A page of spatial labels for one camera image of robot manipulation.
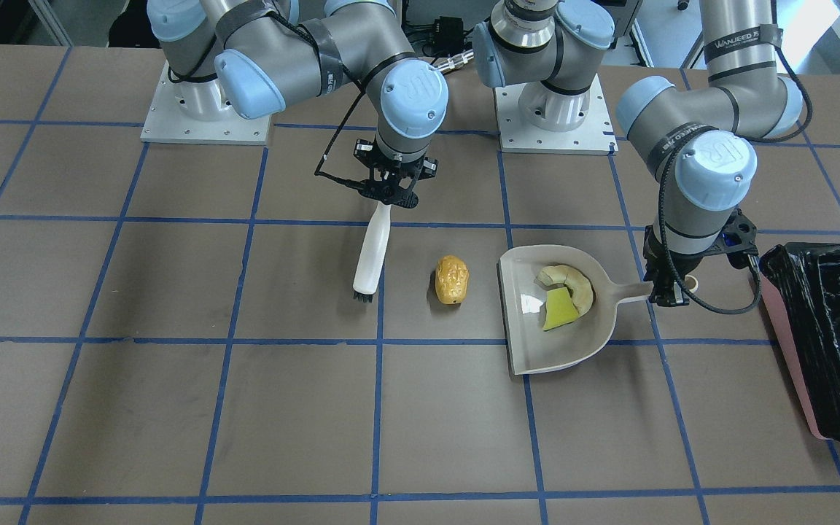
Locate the cream curved peel piece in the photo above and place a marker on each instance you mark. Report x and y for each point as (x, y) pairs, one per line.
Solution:
(580, 288)

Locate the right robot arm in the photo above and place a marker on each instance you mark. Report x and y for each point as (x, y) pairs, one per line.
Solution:
(233, 60)

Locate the beige hand brush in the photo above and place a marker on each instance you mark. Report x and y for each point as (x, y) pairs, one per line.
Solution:
(372, 254)

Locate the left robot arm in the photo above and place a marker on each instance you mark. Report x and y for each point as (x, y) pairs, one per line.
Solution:
(697, 144)

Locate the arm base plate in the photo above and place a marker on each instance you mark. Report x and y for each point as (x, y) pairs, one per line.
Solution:
(198, 114)
(532, 119)

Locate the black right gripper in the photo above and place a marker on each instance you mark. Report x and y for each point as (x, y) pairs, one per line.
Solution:
(362, 152)

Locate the brown potato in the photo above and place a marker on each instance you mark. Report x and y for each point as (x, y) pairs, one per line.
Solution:
(452, 279)

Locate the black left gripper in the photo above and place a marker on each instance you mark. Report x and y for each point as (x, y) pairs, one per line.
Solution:
(663, 267)

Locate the black lined trash bin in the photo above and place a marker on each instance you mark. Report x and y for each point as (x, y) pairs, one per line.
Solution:
(802, 298)

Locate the beige dustpan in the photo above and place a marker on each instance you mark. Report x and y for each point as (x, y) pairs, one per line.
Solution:
(532, 350)

